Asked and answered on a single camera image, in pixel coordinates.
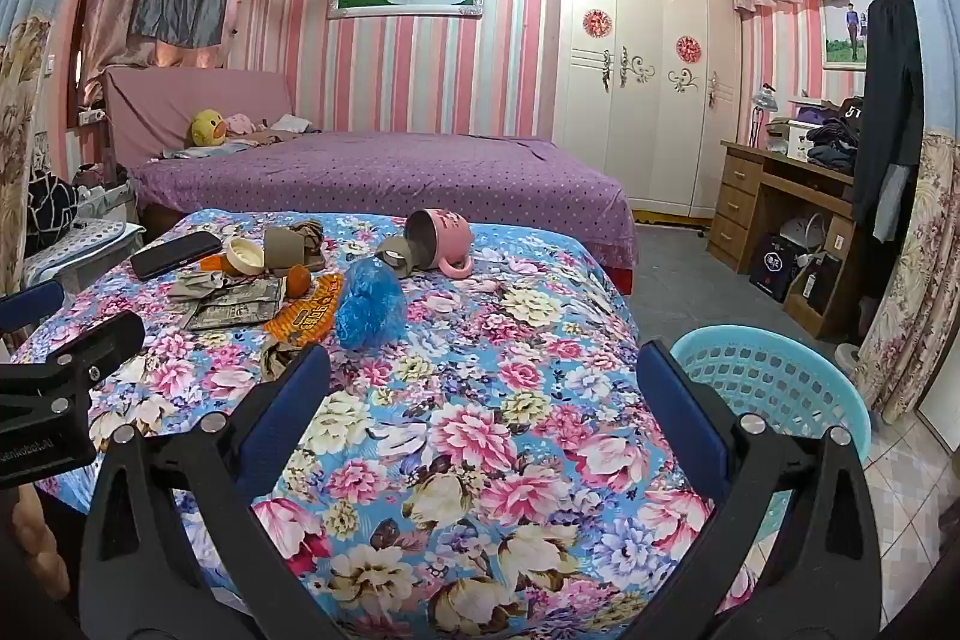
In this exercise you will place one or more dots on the blue plastic basket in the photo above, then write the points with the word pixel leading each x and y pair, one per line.
pixel 772 377

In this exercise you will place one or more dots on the cream plastic lid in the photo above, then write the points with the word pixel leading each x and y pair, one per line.
pixel 244 256

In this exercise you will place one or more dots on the orange snack wrapper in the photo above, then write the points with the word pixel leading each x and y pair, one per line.
pixel 304 310

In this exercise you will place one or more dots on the white cloth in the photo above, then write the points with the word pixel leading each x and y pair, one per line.
pixel 291 123

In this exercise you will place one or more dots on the white appliance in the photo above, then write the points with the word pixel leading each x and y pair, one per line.
pixel 801 231

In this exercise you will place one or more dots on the black wallet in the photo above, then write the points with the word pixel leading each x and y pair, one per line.
pixel 172 256

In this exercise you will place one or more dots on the desk lamp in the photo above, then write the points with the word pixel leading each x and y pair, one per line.
pixel 763 100

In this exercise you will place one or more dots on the brown tray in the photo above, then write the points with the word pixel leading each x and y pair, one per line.
pixel 313 263

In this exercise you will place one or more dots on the bed with purple dotted sheet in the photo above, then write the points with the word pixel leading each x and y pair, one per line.
pixel 420 175

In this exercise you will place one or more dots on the person's left hand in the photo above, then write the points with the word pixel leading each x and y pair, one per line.
pixel 36 531

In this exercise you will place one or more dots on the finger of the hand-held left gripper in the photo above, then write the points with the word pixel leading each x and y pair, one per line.
pixel 30 304
pixel 90 344

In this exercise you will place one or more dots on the hanging dark clothes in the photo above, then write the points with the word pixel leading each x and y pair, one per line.
pixel 892 100

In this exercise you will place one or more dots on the white wardrobe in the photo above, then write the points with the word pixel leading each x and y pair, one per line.
pixel 645 123

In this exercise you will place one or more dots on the mauve covered headboard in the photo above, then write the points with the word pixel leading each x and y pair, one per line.
pixel 165 108

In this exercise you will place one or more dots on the orange plastic lid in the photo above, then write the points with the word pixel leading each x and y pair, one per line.
pixel 212 263

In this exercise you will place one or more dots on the wooden desk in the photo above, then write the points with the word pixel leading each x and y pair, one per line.
pixel 742 197

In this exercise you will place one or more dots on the white box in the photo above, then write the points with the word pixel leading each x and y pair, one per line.
pixel 787 141

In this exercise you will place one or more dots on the black patterned bag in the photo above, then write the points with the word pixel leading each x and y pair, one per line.
pixel 52 205

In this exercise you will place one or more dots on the grey printed wrapper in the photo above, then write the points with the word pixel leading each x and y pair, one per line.
pixel 259 293
pixel 221 316

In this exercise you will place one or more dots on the wall poster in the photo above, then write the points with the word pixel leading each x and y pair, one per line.
pixel 840 33

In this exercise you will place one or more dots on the yellow duck plush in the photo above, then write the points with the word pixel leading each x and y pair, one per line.
pixel 207 129

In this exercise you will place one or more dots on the cardboard tube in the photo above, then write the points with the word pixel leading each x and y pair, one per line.
pixel 283 246
pixel 394 256

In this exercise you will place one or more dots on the pile of dark clothes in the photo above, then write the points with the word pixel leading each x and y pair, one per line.
pixel 832 141

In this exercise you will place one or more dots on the pink plush toy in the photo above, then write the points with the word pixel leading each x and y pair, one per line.
pixel 241 123

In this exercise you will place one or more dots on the polka dot cloth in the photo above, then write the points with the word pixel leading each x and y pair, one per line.
pixel 75 250

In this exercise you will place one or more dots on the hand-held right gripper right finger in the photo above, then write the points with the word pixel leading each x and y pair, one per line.
pixel 686 419

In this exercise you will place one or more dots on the orange fruit peel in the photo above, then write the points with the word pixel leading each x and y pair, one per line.
pixel 300 280

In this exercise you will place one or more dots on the blue plastic bag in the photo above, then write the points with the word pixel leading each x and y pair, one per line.
pixel 369 306

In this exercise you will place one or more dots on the white power strip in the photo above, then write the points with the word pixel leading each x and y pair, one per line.
pixel 91 116

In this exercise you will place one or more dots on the brown wrapper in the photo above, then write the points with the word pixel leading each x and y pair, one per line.
pixel 279 359

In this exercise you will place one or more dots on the brown crumpled cloth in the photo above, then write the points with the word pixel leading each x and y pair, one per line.
pixel 307 231

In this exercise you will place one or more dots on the pink mug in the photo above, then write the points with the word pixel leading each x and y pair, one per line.
pixel 450 239

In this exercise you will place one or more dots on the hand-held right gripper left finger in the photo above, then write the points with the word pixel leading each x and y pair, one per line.
pixel 289 415

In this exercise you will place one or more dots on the beige paper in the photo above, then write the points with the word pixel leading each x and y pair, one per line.
pixel 196 287

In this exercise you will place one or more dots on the floral tablecloth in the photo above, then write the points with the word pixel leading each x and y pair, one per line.
pixel 487 385

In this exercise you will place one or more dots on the round fan base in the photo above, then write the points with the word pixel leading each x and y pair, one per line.
pixel 847 359

